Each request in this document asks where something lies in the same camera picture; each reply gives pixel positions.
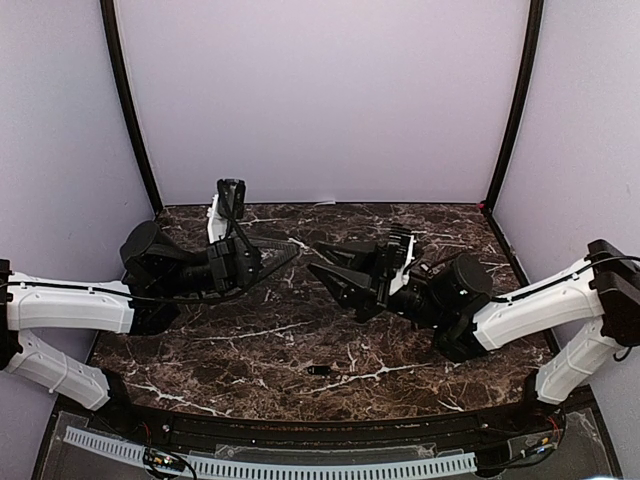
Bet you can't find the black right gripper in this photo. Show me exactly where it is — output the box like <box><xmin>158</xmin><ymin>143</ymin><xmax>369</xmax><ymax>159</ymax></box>
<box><xmin>307</xmin><ymin>241</ymin><xmax>449</xmax><ymax>330</ymax></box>

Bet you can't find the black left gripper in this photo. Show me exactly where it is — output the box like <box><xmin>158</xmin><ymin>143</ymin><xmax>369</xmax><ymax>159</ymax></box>
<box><xmin>160</xmin><ymin>233</ymin><xmax>300</xmax><ymax>297</ymax></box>

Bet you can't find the black left corner post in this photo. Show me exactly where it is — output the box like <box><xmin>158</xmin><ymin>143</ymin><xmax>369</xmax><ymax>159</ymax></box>
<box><xmin>99</xmin><ymin>0</ymin><xmax>164</xmax><ymax>215</ymax></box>

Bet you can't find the right circuit board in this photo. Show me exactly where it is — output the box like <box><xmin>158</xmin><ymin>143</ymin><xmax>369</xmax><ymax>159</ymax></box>
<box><xmin>520</xmin><ymin>436</ymin><xmax>557</xmax><ymax>459</ymax></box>

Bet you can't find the black front rail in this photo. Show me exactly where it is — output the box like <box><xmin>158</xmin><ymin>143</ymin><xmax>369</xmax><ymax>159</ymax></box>
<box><xmin>109</xmin><ymin>405</ymin><xmax>526</xmax><ymax>449</ymax></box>

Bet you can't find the left circuit board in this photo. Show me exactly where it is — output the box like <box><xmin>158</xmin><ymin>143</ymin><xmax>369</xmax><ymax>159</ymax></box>
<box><xmin>142</xmin><ymin>448</ymin><xmax>185</xmax><ymax>472</ymax></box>

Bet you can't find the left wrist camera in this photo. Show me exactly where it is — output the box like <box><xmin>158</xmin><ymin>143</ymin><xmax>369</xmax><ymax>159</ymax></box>
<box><xmin>207</xmin><ymin>179</ymin><xmax>246</xmax><ymax>244</ymax></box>

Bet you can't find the circuit board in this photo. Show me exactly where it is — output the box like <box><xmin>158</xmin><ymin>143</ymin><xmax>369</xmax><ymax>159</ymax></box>
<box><xmin>142</xmin><ymin>448</ymin><xmax>185</xmax><ymax>472</ymax></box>
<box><xmin>520</xmin><ymin>436</ymin><xmax>557</xmax><ymax>459</ymax></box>

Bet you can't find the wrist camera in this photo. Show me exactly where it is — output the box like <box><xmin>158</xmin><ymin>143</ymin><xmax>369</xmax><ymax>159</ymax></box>
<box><xmin>383</xmin><ymin>224</ymin><xmax>416</xmax><ymax>296</ymax></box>
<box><xmin>207</xmin><ymin>179</ymin><xmax>246</xmax><ymax>244</ymax></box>

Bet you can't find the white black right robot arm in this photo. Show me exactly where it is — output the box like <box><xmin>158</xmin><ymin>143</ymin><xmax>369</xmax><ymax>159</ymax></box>
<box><xmin>308</xmin><ymin>236</ymin><xmax>639</xmax><ymax>434</ymax></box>

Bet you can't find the white slotted cable duct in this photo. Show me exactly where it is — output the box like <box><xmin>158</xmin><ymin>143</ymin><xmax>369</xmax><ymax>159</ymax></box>
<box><xmin>63</xmin><ymin>427</ymin><xmax>477</xmax><ymax>480</ymax></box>

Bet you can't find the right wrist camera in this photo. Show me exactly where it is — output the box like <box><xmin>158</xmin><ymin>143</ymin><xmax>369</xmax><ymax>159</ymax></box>
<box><xmin>383</xmin><ymin>224</ymin><xmax>416</xmax><ymax>296</ymax></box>

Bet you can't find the black corner post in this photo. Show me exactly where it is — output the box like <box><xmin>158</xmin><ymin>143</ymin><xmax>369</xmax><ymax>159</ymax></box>
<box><xmin>99</xmin><ymin>0</ymin><xmax>164</xmax><ymax>215</ymax></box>
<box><xmin>482</xmin><ymin>0</ymin><xmax>544</xmax><ymax>217</ymax></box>

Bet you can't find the key with black head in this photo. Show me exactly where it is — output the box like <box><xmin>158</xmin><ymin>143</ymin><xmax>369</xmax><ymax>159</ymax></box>
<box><xmin>307</xmin><ymin>365</ymin><xmax>332</xmax><ymax>376</ymax></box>

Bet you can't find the black right corner post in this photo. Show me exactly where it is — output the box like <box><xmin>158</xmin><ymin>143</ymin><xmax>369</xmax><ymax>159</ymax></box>
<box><xmin>482</xmin><ymin>0</ymin><xmax>544</xmax><ymax>217</ymax></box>

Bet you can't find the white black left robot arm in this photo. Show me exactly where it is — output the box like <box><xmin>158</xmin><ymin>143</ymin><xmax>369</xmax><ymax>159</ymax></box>
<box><xmin>1</xmin><ymin>221</ymin><xmax>299</xmax><ymax>436</ymax></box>

